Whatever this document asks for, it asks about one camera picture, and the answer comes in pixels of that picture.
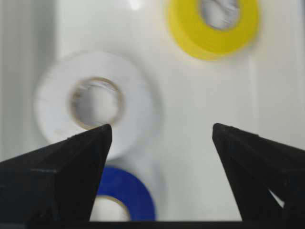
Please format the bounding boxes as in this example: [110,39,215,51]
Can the white tape roll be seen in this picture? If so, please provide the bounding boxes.
[34,51,161,160]

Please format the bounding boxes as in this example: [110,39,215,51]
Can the blue tape roll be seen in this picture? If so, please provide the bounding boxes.
[90,166,156,221]

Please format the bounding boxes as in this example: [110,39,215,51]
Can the white plastic tray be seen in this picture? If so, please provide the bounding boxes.
[0,0,305,221]

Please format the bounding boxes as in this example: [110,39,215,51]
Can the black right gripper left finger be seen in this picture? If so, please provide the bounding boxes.
[0,124,112,229]

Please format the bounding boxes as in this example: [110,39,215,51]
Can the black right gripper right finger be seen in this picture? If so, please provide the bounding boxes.
[212,123,305,229]

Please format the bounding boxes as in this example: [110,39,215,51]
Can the yellow tape roll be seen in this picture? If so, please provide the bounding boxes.
[167,0,259,61]

